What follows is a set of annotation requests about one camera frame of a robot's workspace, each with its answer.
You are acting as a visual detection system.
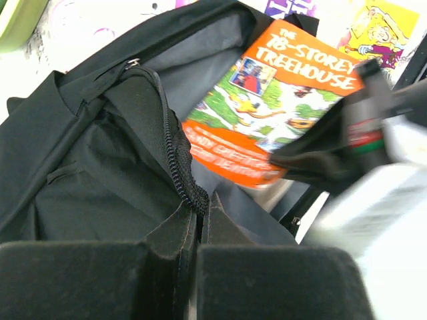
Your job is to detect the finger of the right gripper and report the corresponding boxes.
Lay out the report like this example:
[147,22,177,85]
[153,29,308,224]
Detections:
[269,96,364,193]

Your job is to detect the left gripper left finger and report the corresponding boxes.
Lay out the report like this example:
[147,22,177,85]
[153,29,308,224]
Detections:
[1,205,197,319]

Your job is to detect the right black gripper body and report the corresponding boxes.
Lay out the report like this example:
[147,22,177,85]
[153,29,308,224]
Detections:
[344,59,426,170]

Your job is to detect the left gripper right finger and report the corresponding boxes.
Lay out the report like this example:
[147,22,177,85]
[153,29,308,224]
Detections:
[196,194,374,319]

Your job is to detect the Roald Dahl Charlie book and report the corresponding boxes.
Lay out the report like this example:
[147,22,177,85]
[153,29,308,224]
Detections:
[262,0,425,84]

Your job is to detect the orange 78-Storey Treehouse book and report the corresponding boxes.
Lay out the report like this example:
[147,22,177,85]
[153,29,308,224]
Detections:
[183,20,362,189]

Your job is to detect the black student backpack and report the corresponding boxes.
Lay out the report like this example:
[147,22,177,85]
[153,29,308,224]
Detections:
[0,0,320,246]

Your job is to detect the green vegetable tray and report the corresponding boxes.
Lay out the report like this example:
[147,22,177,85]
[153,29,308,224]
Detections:
[1,0,48,53]

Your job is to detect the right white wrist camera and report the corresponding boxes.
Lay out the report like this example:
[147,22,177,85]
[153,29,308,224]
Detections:
[302,115,426,259]

